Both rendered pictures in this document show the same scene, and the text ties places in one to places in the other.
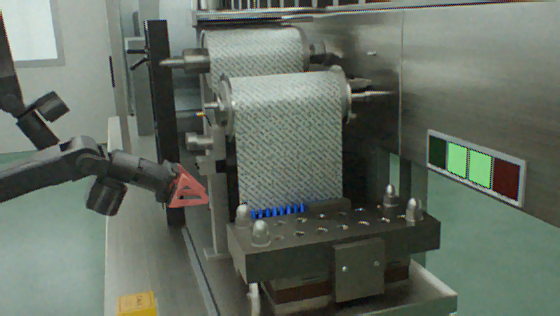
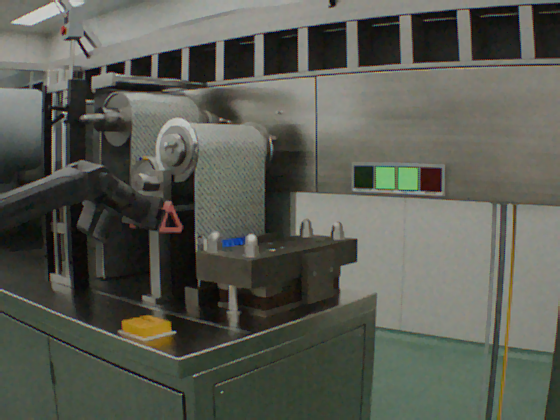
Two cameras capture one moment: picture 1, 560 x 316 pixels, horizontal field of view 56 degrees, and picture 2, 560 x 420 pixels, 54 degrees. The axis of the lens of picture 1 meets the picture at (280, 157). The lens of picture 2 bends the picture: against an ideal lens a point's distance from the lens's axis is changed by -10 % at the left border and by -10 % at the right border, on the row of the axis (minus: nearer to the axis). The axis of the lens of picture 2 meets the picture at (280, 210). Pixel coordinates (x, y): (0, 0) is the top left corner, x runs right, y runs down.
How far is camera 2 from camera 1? 75 cm
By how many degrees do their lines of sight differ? 35
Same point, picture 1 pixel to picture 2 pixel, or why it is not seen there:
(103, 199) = (103, 223)
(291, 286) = (275, 293)
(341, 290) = (311, 293)
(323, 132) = (253, 174)
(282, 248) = (273, 256)
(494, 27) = (410, 84)
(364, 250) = (324, 258)
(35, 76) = not seen: outside the picture
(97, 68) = not seen: outside the picture
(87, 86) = not seen: outside the picture
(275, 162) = (221, 199)
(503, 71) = (421, 110)
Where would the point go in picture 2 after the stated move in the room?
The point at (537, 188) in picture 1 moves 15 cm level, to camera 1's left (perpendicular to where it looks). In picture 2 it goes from (454, 180) to (409, 181)
